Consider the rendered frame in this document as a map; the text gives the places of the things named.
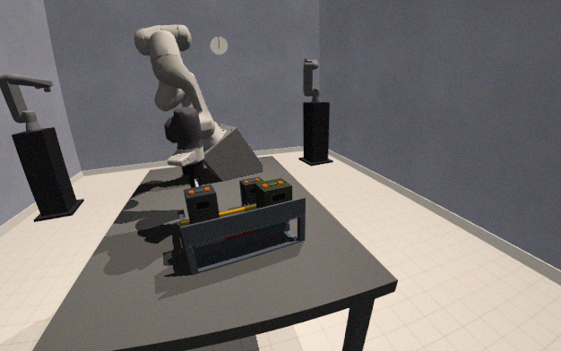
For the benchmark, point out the yellow flat bar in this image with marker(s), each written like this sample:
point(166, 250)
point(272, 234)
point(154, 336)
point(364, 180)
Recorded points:
point(226, 213)

